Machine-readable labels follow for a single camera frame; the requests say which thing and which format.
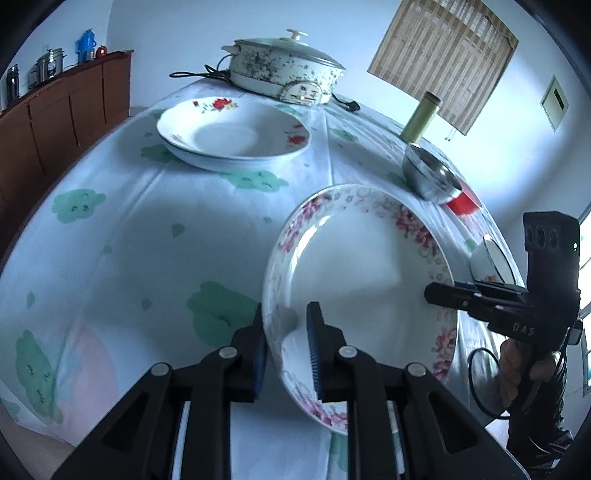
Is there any speckled white electric pot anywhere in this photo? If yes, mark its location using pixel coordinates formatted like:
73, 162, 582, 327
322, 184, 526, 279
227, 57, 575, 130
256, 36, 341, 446
221, 44, 346, 106

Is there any beige wall panel box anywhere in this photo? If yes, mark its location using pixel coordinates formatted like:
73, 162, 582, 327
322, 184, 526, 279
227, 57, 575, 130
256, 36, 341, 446
541, 75, 572, 132

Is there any black cord with plug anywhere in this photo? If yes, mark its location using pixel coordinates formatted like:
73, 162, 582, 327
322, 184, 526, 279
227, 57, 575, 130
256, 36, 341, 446
330, 92, 361, 113

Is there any person's right forearm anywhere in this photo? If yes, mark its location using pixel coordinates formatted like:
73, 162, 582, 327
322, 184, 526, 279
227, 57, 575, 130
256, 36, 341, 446
505, 351, 583, 472

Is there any black vacuum flask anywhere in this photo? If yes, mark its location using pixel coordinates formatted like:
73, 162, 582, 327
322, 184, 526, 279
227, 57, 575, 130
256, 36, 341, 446
6, 65, 21, 104

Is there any person's right hand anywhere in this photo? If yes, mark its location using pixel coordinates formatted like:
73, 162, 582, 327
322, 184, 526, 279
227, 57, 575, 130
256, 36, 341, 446
499, 339, 561, 409

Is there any green cloud print tablecloth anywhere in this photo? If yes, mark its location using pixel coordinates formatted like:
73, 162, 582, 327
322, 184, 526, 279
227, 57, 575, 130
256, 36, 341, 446
0, 74, 527, 480

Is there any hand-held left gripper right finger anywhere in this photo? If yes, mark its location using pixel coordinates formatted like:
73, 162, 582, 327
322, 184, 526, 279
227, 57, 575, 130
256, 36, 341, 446
306, 301, 532, 480

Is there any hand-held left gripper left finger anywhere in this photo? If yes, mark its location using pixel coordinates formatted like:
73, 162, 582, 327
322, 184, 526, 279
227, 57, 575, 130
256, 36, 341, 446
51, 302, 269, 480

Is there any stainless steel bowl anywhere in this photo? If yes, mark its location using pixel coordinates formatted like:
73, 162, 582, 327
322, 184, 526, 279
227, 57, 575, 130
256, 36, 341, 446
403, 142, 464, 204

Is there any red bowl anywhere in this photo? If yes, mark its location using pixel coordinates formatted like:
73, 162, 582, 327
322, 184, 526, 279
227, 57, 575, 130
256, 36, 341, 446
445, 182, 481, 215

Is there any thin black cable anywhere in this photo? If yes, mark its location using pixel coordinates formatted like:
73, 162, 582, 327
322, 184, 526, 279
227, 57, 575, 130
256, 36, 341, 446
466, 347, 513, 420

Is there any bamboo window blind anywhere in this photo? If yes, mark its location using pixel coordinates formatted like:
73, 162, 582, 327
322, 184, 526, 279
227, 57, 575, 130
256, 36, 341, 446
367, 0, 519, 136

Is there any window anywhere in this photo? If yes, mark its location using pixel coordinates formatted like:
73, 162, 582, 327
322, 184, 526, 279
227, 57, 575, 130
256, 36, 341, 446
575, 203, 591, 398

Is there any stainless steel stock pot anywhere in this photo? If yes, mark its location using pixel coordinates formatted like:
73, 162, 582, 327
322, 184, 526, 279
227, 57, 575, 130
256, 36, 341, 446
28, 47, 68, 88

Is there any brown wooden cabinet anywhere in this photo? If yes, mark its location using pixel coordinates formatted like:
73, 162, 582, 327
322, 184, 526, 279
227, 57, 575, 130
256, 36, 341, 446
0, 48, 134, 259

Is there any glass pot lid white knob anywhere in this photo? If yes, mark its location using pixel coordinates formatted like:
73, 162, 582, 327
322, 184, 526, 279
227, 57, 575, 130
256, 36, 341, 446
233, 28, 346, 70

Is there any green thermos bottle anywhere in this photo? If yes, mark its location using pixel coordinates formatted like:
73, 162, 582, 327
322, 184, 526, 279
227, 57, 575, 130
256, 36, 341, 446
399, 91, 443, 145

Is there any pink floral rim plate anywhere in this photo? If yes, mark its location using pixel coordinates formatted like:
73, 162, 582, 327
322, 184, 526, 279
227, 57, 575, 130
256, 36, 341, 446
262, 184, 459, 436

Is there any black power cord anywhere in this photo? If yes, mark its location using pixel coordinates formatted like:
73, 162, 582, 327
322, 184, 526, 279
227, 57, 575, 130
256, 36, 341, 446
168, 65, 232, 83

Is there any red rose print plate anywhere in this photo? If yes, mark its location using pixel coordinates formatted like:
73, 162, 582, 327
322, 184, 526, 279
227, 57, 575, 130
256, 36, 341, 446
156, 96, 313, 160
159, 138, 310, 172

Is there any white enamel bowl dark rim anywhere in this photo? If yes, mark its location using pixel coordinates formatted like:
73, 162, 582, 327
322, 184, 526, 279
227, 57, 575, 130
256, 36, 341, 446
470, 234, 517, 284

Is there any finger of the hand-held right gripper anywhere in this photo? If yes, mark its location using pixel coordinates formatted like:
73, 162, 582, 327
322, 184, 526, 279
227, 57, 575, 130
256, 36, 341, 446
425, 281, 497, 324
473, 279, 529, 302

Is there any blue water bottle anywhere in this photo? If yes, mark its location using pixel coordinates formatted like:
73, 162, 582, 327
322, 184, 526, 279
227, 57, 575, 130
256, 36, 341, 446
75, 28, 97, 64

